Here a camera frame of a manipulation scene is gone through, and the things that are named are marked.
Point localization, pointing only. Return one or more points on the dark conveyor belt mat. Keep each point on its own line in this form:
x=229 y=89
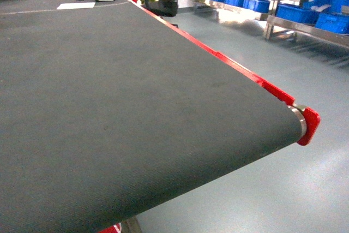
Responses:
x=108 y=112

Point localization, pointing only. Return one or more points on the white paper sheet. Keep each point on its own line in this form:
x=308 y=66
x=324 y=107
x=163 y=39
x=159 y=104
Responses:
x=70 y=6

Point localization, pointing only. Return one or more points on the red conveyor side rail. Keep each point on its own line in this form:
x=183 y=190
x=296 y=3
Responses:
x=308 y=117

